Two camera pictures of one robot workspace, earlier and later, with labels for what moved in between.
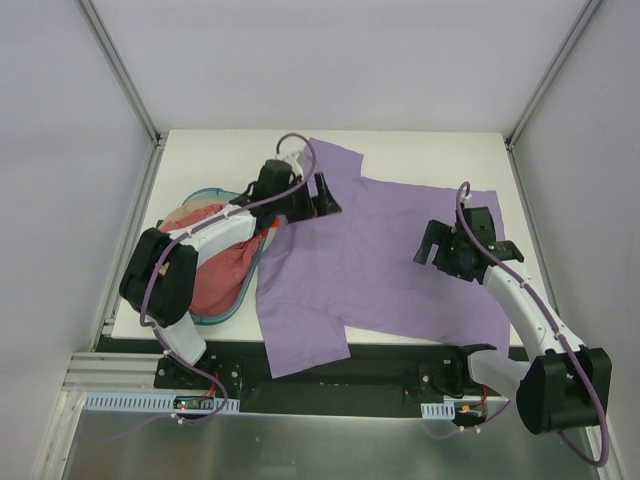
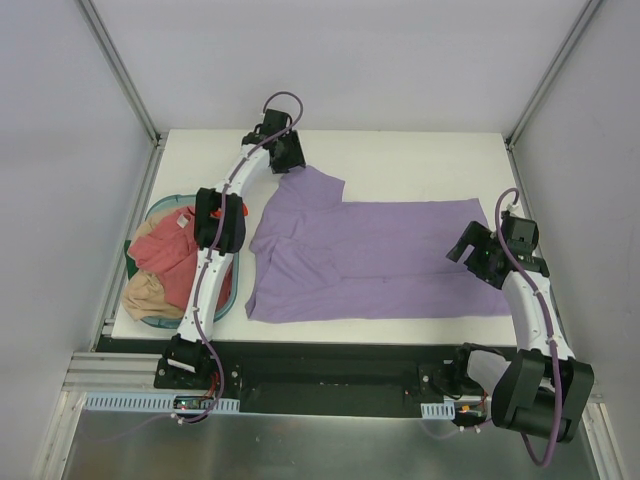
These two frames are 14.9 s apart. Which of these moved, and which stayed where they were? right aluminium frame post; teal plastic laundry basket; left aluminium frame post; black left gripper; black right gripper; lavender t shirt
Moved: black left gripper; lavender t shirt; teal plastic laundry basket; black right gripper
Stayed: right aluminium frame post; left aluminium frame post
